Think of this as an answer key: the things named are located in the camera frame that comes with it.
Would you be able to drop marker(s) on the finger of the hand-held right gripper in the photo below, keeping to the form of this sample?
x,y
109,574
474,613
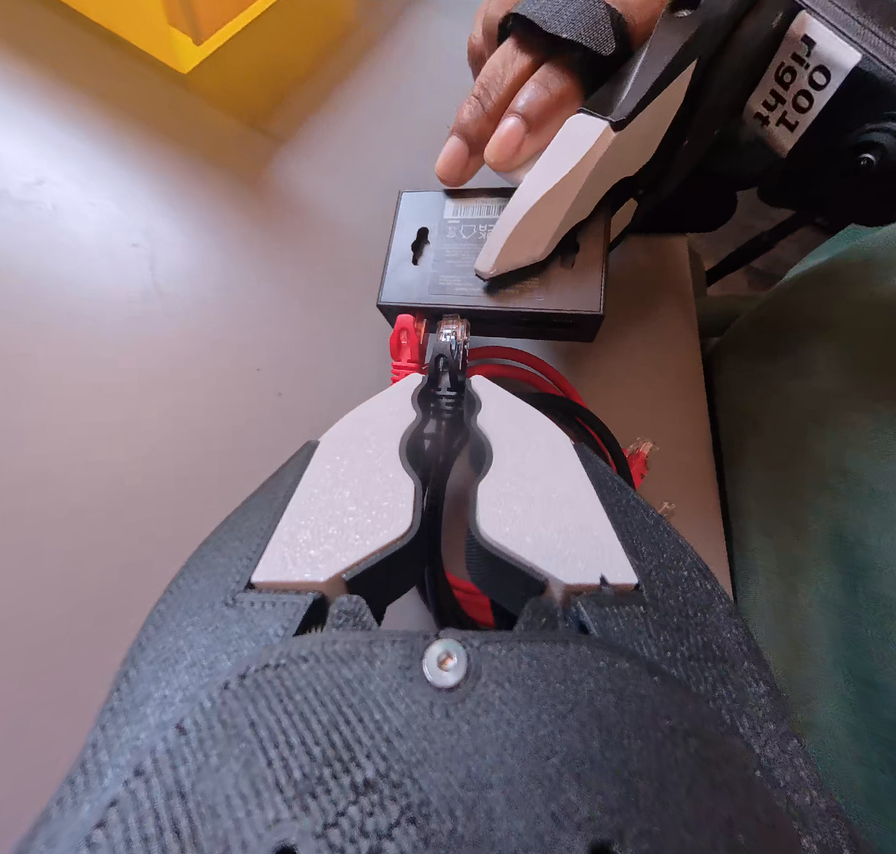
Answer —
x,y
546,196

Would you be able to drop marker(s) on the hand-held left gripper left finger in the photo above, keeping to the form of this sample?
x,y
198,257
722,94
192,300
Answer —
x,y
343,490

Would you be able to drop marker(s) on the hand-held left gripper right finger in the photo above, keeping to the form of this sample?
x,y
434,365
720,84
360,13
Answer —
x,y
546,497

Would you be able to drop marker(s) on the black network switch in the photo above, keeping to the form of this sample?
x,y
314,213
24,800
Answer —
x,y
413,287

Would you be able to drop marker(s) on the person's right hand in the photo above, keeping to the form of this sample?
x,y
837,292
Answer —
x,y
532,98

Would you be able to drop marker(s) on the person's green clothing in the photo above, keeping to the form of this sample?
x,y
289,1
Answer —
x,y
812,448

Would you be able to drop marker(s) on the yellow plastic bin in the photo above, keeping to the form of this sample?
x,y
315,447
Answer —
x,y
231,0

